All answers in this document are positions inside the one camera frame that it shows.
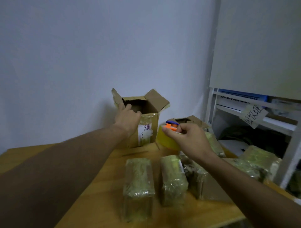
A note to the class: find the person's right hand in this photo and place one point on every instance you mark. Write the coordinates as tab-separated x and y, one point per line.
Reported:
192	141

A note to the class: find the person's left hand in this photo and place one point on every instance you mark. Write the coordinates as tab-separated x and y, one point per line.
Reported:
128	119

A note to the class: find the row of cardboard boxes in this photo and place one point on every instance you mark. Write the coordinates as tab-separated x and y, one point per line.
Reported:
195	121

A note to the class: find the orange dispenser with yellow tape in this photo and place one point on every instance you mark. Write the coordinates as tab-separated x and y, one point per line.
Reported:
164	139

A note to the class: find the large pink label cardboard box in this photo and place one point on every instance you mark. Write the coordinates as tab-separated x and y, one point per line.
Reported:
155	98

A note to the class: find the small box with 031 label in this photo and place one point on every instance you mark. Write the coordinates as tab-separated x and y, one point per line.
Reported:
174	183

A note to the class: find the taped box with label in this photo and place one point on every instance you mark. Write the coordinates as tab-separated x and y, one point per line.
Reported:
138	183

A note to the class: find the person's left forearm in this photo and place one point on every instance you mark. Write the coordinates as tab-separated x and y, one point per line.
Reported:
54	176

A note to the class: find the person's right forearm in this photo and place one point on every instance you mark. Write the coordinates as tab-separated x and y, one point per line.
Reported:
254	188

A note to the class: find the white box blue stripe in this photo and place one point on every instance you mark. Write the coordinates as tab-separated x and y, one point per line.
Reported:
235	98

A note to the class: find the black bag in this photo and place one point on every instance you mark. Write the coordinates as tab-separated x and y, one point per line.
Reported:
258	138

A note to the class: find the handwritten paper sign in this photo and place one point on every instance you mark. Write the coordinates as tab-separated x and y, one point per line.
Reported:
254	115

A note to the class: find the yellow wooden table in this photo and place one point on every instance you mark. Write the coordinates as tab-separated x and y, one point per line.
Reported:
98	199

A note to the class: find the white metal shelf rack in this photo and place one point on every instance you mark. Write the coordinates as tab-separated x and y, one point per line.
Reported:
256	47

